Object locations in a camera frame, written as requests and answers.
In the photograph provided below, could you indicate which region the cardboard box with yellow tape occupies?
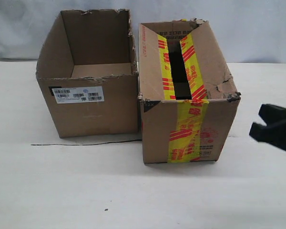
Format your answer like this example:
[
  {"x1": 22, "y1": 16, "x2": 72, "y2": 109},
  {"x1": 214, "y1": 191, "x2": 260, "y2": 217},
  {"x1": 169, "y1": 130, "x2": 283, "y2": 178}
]
[{"x1": 138, "y1": 19, "x2": 241, "y2": 164}]

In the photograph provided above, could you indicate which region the open plain cardboard box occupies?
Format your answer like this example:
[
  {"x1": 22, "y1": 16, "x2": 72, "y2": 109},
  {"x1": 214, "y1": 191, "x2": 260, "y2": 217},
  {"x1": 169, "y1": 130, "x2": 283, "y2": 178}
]
[{"x1": 36, "y1": 9, "x2": 138, "y2": 138}]

